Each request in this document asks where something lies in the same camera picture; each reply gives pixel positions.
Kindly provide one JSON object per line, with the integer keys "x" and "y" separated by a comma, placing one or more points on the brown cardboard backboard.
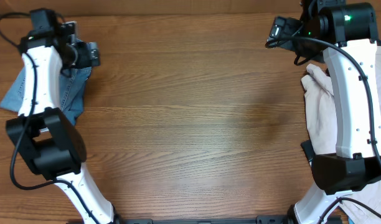
{"x": 151, "y": 7}

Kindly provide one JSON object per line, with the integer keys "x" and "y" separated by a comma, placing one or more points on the beige cloth garment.
{"x": 321, "y": 121}

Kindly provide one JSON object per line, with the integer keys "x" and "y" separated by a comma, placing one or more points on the light blue denim jeans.
{"x": 69, "y": 93}

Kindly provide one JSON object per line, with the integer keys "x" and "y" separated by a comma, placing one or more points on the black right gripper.
{"x": 286, "y": 28}

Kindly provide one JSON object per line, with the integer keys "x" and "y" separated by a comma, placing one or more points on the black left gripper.
{"x": 84, "y": 61}

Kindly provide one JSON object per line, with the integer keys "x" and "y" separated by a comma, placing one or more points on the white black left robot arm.
{"x": 48, "y": 150}

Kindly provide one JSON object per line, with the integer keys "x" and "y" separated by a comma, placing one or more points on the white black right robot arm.
{"x": 344, "y": 37}

